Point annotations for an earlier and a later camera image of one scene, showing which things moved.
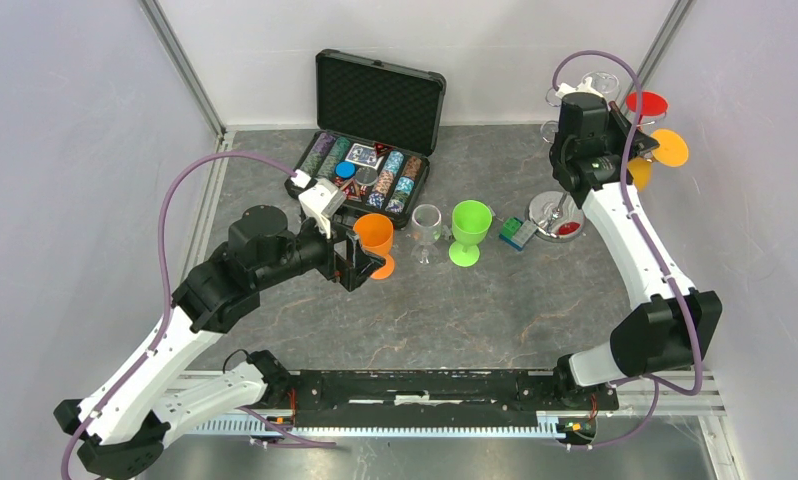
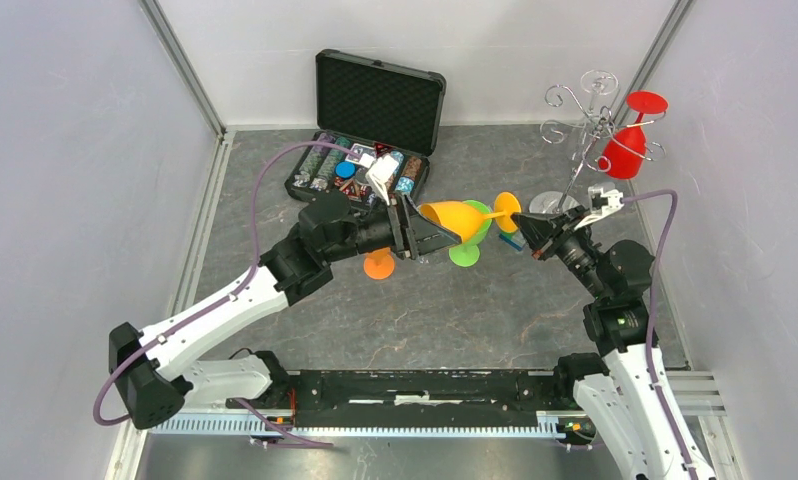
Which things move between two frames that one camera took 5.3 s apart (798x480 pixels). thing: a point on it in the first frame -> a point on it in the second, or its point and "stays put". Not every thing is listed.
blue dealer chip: x=345 y=169 stays put
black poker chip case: x=378 y=124 stays put
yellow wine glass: x=672 y=152 -> x=466 y=221
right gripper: x=618 y=120 -> x=541 y=230
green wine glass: x=470 y=221 stays put
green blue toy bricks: x=516 y=233 stays put
